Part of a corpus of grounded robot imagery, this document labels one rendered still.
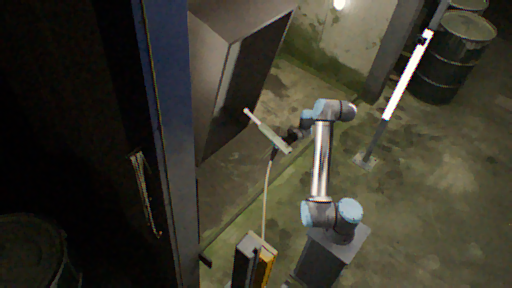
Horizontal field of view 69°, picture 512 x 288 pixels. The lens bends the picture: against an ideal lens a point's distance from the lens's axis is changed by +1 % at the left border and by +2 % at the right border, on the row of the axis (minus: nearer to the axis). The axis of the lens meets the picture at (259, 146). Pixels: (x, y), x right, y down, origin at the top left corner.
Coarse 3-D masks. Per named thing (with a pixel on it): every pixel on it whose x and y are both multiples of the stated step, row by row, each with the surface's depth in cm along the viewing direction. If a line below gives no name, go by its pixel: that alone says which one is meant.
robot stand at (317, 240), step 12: (312, 228) 228; (360, 228) 231; (312, 240) 227; (324, 240) 223; (360, 240) 226; (312, 252) 235; (324, 252) 226; (336, 252) 219; (348, 252) 219; (300, 264) 255; (312, 264) 244; (324, 264) 234; (336, 264) 225; (348, 264) 214; (300, 276) 265; (312, 276) 253; (324, 276) 242; (336, 276) 238
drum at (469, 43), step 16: (448, 32) 366; (496, 32) 371; (432, 48) 388; (448, 48) 373; (464, 48) 366; (480, 48) 367; (432, 64) 393; (448, 64) 382; (464, 64) 379; (416, 80) 418; (432, 80) 401; (448, 80) 395; (464, 80) 403; (416, 96) 424; (432, 96) 413; (448, 96) 413
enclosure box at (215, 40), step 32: (192, 0) 187; (224, 0) 195; (256, 0) 202; (288, 0) 211; (192, 32) 189; (224, 32) 180; (256, 32) 243; (192, 64) 204; (224, 64) 188; (256, 64) 259; (192, 96) 223; (224, 96) 303; (256, 96) 278; (224, 128) 299
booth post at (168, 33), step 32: (96, 0) 97; (128, 0) 87; (160, 0) 94; (128, 32) 95; (160, 32) 100; (128, 64) 105; (160, 64) 106; (128, 96) 117; (160, 96) 114; (128, 128) 132; (192, 128) 138; (160, 160) 133; (192, 160) 151; (160, 192) 148; (192, 192) 167; (160, 224) 172; (192, 224) 187; (160, 256) 207; (192, 256) 212
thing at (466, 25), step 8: (448, 16) 388; (456, 16) 390; (464, 16) 392; (472, 16) 392; (448, 24) 377; (456, 24) 378; (464, 24) 380; (472, 24) 381; (480, 24) 383; (488, 24) 383; (456, 32) 367; (464, 32) 368; (472, 32) 370; (480, 32) 372; (488, 32) 373
